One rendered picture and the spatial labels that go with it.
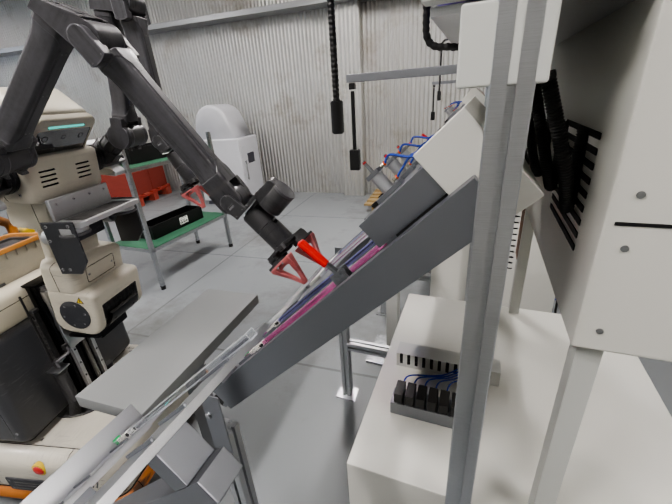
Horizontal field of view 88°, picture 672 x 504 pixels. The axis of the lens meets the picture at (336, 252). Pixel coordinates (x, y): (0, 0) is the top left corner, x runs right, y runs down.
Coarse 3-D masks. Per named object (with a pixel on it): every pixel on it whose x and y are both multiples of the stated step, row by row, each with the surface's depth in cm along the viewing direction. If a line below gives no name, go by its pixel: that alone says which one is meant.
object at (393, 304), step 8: (392, 304) 176; (392, 312) 178; (392, 320) 180; (392, 328) 182; (376, 336) 203; (384, 336) 203; (392, 336) 184; (384, 344) 196; (368, 360) 186; (376, 360) 185
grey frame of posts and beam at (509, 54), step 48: (528, 0) 29; (480, 48) 32; (528, 48) 31; (528, 96) 32; (480, 192) 37; (480, 240) 39; (480, 288) 41; (480, 336) 45; (480, 384) 47; (240, 432) 81; (480, 432) 50; (240, 480) 83
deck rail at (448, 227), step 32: (416, 224) 45; (448, 224) 44; (384, 256) 49; (416, 256) 47; (448, 256) 45; (352, 288) 53; (384, 288) 51; (320, 320) 58; (352, 320) 56; (256, 352) 70; (288, 352) 64; (224, 384) 76; (256, 384) 72
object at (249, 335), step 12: (240, 336) 42; (252, 336) 40; (228, 348) 42; (240, 348) 41; (216, 360) 44; (204, 372) 46; (192, 384) 48; (168, 396) 53; (180, 396) 51; (156, 408) 55; (144, 420) 58; (132, 432) 62
